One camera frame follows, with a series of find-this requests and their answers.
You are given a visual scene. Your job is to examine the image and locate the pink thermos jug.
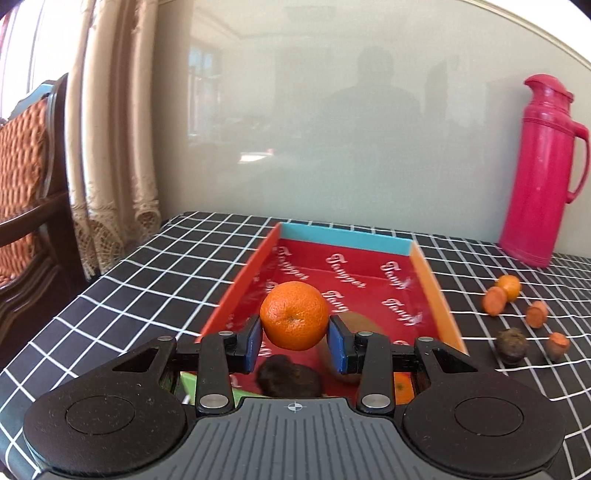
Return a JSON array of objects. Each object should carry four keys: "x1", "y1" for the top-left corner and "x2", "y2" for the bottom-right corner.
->
[{"x1": 499, "y1": 74, "x2": 591, "y2": 268}]

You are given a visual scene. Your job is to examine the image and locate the beige lace curtain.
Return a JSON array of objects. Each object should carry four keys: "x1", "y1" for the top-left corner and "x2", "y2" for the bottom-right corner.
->
[{"x1": 65, "y1": 0, "x2": 162, "y2": 280}]

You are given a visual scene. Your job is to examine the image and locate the window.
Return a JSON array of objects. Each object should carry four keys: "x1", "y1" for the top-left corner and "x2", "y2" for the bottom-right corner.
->
[{"x1": 0, "y1": 0, "x2": 81, "y2": 123}]

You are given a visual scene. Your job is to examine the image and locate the red printed cardboard box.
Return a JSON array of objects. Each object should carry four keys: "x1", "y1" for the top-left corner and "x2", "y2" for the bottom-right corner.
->
[{"x1": 178, "y1": 222, "x2": 469, "y2": 407}]

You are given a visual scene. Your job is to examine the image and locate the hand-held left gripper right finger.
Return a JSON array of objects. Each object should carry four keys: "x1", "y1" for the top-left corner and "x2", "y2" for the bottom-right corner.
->
[{"x1": 328, "y1": 315, "x2": 478, "y2": 414}]

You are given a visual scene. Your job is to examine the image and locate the orange woven chair cushion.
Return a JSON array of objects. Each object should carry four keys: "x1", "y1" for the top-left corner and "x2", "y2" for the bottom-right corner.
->
[{"x1": 0, "y1": 99, "x2": 51, "y2": 287}]

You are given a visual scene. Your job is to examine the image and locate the brown kiwi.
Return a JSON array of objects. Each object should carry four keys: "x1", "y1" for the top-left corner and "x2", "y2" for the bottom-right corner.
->
[{"x1": 316, "y1": 310, "x2": 393, "y2": 386}]

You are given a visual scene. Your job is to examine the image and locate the dark wrinkled lump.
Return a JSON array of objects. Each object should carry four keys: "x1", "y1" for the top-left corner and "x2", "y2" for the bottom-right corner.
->
[
  {"x1": 256, "y1": 354, "x2": 324, "y2": 398},
  {"x1": 495, "y1": 328, "x2": 528, "y2": 365}
]

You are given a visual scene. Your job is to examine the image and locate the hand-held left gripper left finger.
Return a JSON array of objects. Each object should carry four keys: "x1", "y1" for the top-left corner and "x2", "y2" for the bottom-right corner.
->
[{"x1": 113, "y1": 315, "x2": 264, "y2": 414}]

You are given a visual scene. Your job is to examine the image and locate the tangerine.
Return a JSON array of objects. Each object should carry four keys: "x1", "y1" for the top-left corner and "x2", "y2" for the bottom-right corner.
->
[
  {"x1": 260, "y1": 281, "x2": 329, "y2": 350},
  {"x1": 496, "y1": 274, "x2": 522, "y2": 303},
  {"x1": 393, "y1": 371, "x2": 416, "y2": 406}
]

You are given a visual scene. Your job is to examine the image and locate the orange carrot piece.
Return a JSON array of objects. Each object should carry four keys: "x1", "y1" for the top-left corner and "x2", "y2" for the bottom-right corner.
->
[
  {"x1": 525, "y1": 301, "x2": 549, "y2": 329},
  {"x1": 547, "y1": 332, "x2": 571, "y2": 362},
  {"x1": 483, "y1": 286, "x2": 509, "y2": 317}
]

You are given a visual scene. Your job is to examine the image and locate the black white checked tablecloth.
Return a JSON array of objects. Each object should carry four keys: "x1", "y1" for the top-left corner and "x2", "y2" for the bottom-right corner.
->
[{"x1": 0, "y1": 211, "x2": 591, "y2": 480}]

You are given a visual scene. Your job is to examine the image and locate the dark wooden armchair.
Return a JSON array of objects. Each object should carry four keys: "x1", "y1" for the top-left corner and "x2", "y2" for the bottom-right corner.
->
[{"x1": 0, "y1": 73, "x2": 88, "y2": 374}]

